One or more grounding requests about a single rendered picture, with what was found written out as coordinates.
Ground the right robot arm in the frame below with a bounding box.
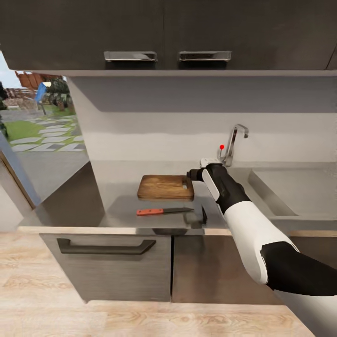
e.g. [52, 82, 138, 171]
[187, 158, 337, 337]

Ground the cutting board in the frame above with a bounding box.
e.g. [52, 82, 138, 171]
[137, 175, 195, 198]

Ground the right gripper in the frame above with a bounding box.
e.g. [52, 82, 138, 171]
[187, 168, 204, 182]

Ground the parer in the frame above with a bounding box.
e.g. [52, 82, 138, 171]
[137, 207, 194, 216]

